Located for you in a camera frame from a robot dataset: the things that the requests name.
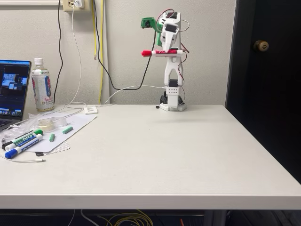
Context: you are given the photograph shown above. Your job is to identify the red Expo marker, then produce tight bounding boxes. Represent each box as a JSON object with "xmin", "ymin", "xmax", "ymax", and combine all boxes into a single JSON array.
[{"xmin": 141, "ymin": 48, "xmax": 183, "ymax": 58}]

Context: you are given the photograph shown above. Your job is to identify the green Expo marker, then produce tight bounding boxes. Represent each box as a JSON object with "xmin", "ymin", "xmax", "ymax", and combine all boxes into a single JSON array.
[{"xmin": 9, "ymin": 129, "xmax": 44, "ymax": 146}]

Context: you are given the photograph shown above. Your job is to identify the blue marker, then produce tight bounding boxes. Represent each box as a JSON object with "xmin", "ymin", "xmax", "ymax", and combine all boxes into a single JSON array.
[{"xmin": 4, "ymin": 134, "xmax": 44, "ymax": 159}]

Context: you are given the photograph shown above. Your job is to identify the brass door knob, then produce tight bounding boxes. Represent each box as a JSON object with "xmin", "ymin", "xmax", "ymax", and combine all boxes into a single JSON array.
[{"xmin": 253, "ymin": 40, "xmax": 270, "ymax": 53}]

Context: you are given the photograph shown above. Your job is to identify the small white box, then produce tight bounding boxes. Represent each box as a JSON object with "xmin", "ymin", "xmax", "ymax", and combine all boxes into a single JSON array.
[{"xmin": 83, "ymin": 105, "xmax": 99, "ymax": 115}]

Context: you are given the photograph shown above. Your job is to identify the dark door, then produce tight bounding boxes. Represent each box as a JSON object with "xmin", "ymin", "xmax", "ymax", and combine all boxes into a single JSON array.
[{"xmin": 225, "ymin": 0, "xmax": 301, "ymax": 185}]

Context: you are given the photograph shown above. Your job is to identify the white paper sheet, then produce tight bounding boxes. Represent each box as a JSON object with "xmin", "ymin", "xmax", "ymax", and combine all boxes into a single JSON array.
[{"xmin": 23, "ymin": 110, "xmax": 98, "ymax": 153}]

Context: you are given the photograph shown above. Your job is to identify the clear tea bottle white cap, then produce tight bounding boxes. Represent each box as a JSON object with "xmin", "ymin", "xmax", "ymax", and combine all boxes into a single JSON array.
[{"xmin": 31, "ymin": 57, "xmax": 55, "ymax": 112}]

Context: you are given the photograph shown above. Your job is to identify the silver laptop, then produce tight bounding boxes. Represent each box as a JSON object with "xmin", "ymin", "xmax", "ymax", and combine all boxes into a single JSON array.
[{"xmin": 0, "ymin": 59, "xmax": 32, "ymax": 131}]

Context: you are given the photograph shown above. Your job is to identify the clear plastic bags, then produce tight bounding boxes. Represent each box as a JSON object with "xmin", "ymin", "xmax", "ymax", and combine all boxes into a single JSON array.
[{"xmin": 0, "ymin": 113, "xmax": 48, "ymax": 145}]

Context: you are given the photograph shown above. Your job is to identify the grey table leg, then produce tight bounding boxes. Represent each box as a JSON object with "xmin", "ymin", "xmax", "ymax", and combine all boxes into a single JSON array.
[{"xmin": 204, "ymin": 210, "xmax": 228, "ymax": 226}]

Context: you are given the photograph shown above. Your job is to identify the green camera mount with camera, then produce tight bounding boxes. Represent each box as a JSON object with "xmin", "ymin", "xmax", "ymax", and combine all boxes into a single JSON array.
[{"xmin": 141, "ymin": 16, "xmax": 163, "ymax": 48}]

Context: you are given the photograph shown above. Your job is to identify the white USB cable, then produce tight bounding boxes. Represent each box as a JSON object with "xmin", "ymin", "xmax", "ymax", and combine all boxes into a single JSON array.
[{"xmin": 96, "ymin": 85, "xmax": 166, "ymax": 108}]

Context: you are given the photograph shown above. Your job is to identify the black camera cable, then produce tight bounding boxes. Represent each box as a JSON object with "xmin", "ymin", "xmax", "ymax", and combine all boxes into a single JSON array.
[{"xmin": 92, "ymin": 0, "xmax": 158, "ymax": 91}]

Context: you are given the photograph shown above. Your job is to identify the white charger cable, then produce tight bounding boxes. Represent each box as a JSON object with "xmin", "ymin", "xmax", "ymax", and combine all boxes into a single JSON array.
[{"xmin": 57, "ymin": 4, "xmax": 95, "ymax": 116}]

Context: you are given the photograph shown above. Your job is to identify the beige wall outlet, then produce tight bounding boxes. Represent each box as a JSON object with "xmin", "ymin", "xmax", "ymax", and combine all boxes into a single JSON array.
[{"xmin": 62, "ymin": 0, "xmax": 91, "ymax": 13}]

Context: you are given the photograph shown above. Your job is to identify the black power cable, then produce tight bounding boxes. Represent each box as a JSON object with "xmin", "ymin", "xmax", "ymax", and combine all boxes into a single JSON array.
[{"xmin": 53, "ymin": 0, "xmax": 64, "ymax": 105}]

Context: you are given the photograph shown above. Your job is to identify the yellow cable coil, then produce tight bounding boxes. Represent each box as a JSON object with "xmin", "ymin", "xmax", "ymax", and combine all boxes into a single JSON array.
[{"xmin": 97, "ymin": 209, "xmax": 154, "ymax": 226}]

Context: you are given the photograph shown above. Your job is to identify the white cable with connector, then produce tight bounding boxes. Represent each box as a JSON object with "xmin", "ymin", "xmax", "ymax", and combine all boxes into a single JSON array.
[{"xmin": 0, "ymin": 154, "xmax": 47, "ymax": 163}]

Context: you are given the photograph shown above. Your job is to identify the grey cable under table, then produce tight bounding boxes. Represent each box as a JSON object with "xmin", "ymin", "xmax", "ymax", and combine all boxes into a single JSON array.
[{"xmin": 80, "ymin": 209, "xmax": 97, "ymax": 226}]

